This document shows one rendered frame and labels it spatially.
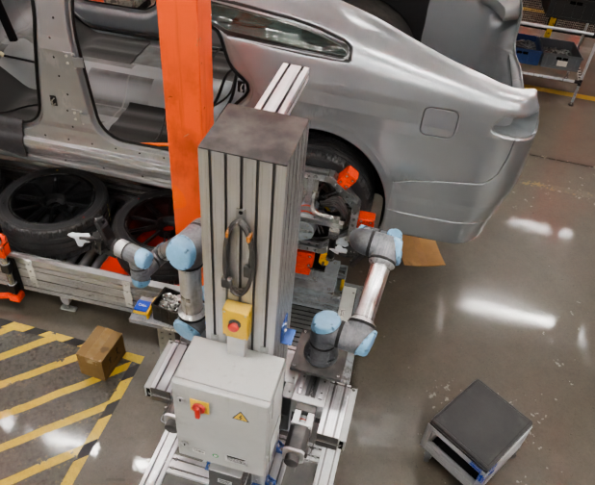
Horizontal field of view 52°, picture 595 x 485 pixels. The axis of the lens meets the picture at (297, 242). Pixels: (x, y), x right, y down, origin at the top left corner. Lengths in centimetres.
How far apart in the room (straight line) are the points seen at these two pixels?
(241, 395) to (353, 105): 156
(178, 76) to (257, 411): 134
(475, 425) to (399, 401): 55
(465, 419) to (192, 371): 159
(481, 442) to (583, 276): 196
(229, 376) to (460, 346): 215
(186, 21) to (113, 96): 201
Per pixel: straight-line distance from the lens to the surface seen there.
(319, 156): 318
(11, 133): 396
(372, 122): 305
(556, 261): 482
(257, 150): 165
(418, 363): 381
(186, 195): 290
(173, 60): 254
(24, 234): 391
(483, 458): 316
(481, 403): 333
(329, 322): 251
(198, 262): 227
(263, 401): 205
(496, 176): 322
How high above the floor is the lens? 295
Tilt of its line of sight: 42 degrees down
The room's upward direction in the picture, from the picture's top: 5 degrees clockwise
